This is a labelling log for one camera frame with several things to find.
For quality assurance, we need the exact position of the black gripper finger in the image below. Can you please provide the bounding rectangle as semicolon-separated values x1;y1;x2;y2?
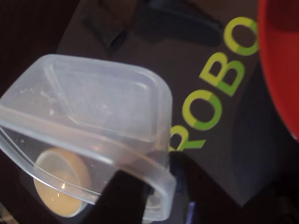
170;153;257;224
90;169;150;224

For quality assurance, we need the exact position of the clear plastic container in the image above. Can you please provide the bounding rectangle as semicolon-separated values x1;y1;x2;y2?
0;54;176;222

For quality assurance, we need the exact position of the red bowl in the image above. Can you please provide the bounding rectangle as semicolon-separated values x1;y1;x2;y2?
256;0;299;143

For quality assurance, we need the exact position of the grey WOWROBO mat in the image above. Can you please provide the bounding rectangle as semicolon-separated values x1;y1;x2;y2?
55;0;299;224

